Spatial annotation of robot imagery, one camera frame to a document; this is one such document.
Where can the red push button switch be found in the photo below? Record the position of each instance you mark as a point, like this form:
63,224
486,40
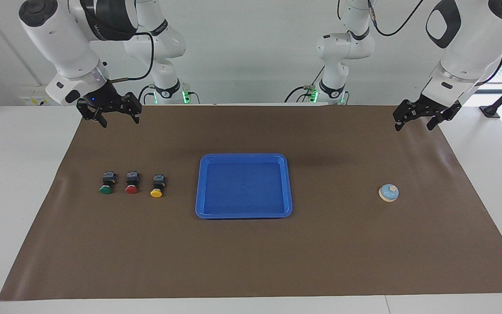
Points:
131,189

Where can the light blue call bell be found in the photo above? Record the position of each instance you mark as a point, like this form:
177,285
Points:
389,192

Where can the yellow push button switch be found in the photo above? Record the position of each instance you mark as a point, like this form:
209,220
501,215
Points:
156,193

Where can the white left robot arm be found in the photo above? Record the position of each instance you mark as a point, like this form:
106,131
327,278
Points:
469,48

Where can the white wall socket strip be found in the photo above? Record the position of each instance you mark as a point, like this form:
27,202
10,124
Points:
37,99

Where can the blue plastic tray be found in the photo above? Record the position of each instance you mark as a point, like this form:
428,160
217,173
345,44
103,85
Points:
244,187

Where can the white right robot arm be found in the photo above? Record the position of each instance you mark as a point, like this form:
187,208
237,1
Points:
59,43

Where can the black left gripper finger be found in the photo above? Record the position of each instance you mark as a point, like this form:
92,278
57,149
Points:
449,113
401,111

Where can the green push button switch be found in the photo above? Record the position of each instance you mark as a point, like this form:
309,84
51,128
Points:
106,189

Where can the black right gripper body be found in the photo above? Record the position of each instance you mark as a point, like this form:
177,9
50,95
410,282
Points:
103,98

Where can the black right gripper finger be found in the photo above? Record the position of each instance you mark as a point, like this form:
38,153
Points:
84,110
134,107

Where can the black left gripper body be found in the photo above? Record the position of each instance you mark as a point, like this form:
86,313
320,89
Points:
425,109

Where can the brown table mat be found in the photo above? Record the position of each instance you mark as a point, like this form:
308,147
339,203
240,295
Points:
251,261

